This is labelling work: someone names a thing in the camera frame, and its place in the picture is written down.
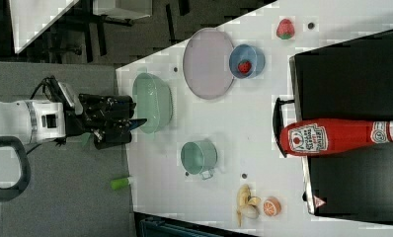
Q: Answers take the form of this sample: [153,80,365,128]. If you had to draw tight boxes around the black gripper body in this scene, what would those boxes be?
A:
[64,94,136,150]

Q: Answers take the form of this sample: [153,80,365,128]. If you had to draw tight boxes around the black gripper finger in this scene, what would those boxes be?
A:
[128,118,147,130]

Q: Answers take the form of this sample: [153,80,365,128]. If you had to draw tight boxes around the red ketchup bottle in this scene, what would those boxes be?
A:
[277,118,393,156]

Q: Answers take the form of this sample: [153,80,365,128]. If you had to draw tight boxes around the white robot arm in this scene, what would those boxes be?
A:
[0,94,147,202]

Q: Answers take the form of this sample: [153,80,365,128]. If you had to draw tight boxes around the black toaster oven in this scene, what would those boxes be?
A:
[273,29,393,225]

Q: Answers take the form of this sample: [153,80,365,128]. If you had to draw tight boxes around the green slotted spatula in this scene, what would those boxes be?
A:
[81,132,92,146]

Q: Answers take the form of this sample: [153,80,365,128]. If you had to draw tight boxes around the green colander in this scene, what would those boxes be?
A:
[132,72,173,134]

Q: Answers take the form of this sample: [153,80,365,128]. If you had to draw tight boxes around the green cylinder object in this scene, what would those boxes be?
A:
[111,177,133,191]

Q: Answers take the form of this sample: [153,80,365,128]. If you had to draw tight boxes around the lilac oval plate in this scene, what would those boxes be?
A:
[183,28,233,100]

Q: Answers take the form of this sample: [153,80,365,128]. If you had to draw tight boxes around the strawberry in blue bowl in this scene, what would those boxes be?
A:
[238,60,252,74]

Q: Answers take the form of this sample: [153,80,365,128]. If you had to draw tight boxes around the white side table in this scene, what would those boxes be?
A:
[9,0,80,54]

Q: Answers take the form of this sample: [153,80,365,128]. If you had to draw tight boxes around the blue bowl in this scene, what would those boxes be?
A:
[229,44,266,79]

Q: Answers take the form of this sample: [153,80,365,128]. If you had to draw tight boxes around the peeled toy banana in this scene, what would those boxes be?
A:
[236,184,261,227]

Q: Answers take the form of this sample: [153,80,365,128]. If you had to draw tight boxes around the toy orange half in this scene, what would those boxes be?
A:
[263,197,281,216]

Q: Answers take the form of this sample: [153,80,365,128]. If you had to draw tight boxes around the strawberry on table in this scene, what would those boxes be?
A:
[276,19,295,40]

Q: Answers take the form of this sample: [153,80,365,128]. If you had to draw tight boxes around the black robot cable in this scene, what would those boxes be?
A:
[29,76,59,101]

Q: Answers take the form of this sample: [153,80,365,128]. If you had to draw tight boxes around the green cup with handle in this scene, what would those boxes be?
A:
[181,139,217,180]

